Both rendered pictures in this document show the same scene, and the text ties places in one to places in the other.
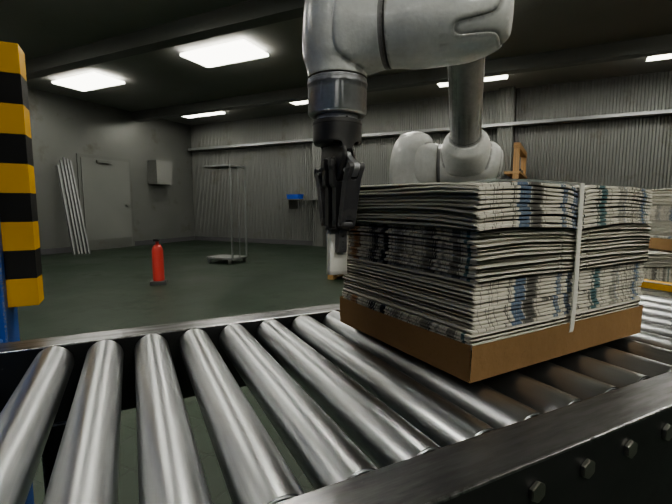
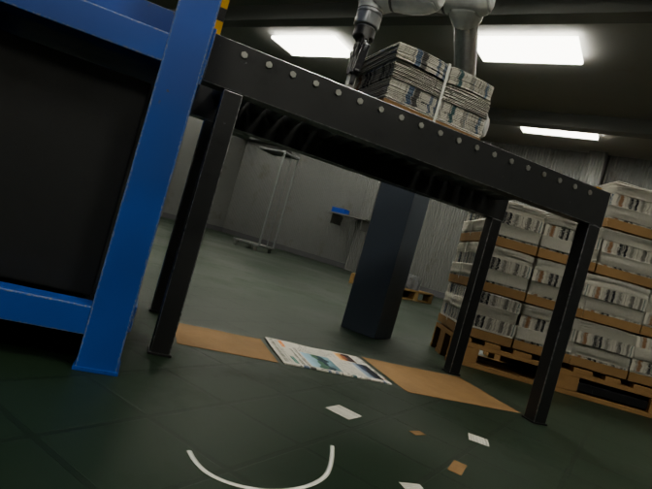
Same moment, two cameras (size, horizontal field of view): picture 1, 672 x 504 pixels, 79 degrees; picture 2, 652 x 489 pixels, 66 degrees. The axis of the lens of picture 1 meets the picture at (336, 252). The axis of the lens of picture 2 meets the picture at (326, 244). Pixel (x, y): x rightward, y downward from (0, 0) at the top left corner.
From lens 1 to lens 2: 1.28 m
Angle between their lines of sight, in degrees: 10
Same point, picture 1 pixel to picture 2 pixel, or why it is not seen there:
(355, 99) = (374, 18)
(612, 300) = (461, 125)
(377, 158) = not seen: hidden behind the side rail
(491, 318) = (396, 94)
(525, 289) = (413, 92)
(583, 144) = not seen: outside the picture
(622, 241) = (471, 101)
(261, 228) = (295, 237)
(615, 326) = not seen: hidden behind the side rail
